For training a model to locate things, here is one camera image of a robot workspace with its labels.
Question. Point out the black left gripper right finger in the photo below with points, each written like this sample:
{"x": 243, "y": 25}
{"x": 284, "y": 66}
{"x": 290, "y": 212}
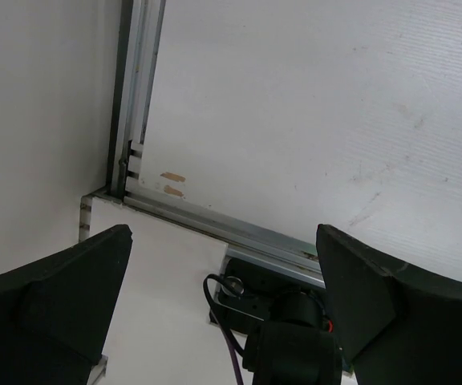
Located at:
{"x": 395, "y": 322}

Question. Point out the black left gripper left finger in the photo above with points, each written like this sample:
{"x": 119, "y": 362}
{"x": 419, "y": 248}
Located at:
{"x": 55, "y": 312}

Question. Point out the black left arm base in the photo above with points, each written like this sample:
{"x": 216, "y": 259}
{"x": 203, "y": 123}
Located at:
{"x": 261, "y": 285}

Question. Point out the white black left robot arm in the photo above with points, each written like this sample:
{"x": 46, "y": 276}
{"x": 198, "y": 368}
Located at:
{"x": 291, "y": 347}

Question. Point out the aluminium table frame rail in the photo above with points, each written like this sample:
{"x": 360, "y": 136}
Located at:
{"x": 138, "y": 47}

